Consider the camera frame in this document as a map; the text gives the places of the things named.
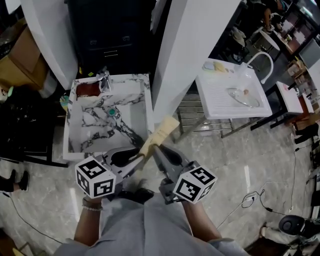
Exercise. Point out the teal basin drain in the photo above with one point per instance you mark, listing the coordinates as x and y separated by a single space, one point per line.
113 111

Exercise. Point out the marble washbasin cabinet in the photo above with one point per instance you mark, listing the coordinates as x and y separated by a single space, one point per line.
100 130

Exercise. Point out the round white table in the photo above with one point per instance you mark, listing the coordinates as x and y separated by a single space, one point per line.
270 40

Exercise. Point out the small white table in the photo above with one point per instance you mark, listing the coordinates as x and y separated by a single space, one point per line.
290 102

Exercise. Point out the tan toothbrush box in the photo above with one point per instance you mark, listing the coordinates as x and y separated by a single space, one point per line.
162 132

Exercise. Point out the person's grey clothing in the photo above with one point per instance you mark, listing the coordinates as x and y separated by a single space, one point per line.
145 230

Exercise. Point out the chrome basin faucet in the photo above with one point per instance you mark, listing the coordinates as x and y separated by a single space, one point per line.
104 81

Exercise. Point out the black table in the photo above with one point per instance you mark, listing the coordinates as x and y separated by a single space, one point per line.
27 140

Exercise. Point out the white sink on steel stand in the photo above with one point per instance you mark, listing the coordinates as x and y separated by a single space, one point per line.
217 100

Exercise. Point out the cardboard box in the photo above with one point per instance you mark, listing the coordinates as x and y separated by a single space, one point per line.
22 60

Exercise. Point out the black cabinet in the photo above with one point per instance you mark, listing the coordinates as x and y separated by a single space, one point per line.
112 32

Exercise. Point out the person's right forearm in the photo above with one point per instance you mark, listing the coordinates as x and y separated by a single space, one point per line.
200 222

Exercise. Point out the person's black shoe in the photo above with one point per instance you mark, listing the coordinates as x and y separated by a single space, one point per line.
137 195

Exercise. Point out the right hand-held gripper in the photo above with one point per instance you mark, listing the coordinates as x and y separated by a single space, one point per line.
195 185

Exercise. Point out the white plastic bucket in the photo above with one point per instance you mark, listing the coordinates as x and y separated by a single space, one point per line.
48 86

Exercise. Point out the yellow lidded cup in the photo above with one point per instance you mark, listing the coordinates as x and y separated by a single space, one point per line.
66 103

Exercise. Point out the yellow sponge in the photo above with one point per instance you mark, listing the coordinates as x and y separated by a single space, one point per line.
220 67

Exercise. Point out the glass pot lid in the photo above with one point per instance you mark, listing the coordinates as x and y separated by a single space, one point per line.
243 98

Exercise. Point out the small mint green object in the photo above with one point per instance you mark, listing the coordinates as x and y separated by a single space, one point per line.
10 91

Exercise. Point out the person's left forearm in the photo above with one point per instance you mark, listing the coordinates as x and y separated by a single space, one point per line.
87 225

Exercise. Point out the white gooseneck faucet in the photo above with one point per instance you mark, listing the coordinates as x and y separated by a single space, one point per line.
268 62

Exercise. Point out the dark red tray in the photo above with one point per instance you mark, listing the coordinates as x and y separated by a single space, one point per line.
87 89

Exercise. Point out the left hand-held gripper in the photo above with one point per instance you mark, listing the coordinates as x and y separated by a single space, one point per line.
95 177

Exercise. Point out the black and white round device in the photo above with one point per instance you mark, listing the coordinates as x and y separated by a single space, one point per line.
292 225

